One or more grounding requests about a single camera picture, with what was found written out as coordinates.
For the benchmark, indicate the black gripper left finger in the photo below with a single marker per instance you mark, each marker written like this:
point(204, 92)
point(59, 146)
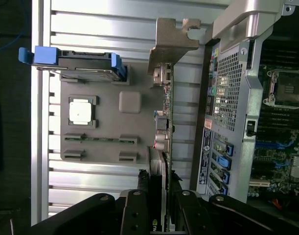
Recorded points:
point(134, 215)

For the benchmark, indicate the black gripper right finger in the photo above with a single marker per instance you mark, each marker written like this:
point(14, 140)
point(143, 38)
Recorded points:
point(190, 215)

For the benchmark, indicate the blue slot retainer clip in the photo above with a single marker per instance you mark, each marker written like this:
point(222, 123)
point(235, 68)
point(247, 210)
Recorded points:
point(230, 149)
point(225, 190)
point(226, 177)
point(225, 162)

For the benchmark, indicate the white expansion slot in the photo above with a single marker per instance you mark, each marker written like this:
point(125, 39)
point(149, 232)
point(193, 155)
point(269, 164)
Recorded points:
point(260, 183)

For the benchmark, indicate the green RAM stick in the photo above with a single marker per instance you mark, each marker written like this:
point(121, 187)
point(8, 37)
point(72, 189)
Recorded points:
point(102, 139)

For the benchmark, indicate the grey parts rack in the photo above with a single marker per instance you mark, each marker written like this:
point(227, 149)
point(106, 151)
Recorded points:
point(110, 122)

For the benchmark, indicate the green motherboard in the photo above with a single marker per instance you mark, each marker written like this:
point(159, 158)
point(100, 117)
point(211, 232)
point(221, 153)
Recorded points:
point(274, 159)

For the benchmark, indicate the blue expansion slot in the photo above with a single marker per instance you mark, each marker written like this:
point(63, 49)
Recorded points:
point(283, 145)

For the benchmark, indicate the silver CPU chip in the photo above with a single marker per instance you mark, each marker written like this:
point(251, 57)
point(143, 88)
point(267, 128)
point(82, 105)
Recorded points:
point(80, 112)

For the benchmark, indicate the open black PC case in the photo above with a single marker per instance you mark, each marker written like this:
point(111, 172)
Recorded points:
point(230, 98)

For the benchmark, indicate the CPU socket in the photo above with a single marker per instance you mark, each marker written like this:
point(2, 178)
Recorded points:
point(288, 88)

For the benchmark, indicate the hard disk blue caddy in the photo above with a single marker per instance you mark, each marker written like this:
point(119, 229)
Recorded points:
point(73, 61)

